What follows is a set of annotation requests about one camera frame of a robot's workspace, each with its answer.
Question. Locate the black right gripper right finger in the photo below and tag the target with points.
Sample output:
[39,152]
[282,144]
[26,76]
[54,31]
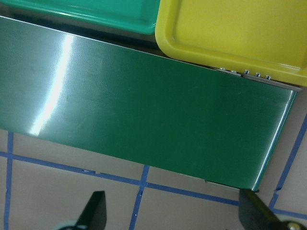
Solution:
[255,215]

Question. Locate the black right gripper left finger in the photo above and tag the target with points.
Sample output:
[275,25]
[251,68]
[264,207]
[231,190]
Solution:
[94,215]

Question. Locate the green conveyor belt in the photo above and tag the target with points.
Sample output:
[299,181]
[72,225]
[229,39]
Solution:
[138,106]

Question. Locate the yellow plastic tray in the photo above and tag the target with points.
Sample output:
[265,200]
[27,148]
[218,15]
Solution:
[263,36]

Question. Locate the green plastic tray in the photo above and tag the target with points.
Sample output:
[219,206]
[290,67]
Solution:
[138,16]

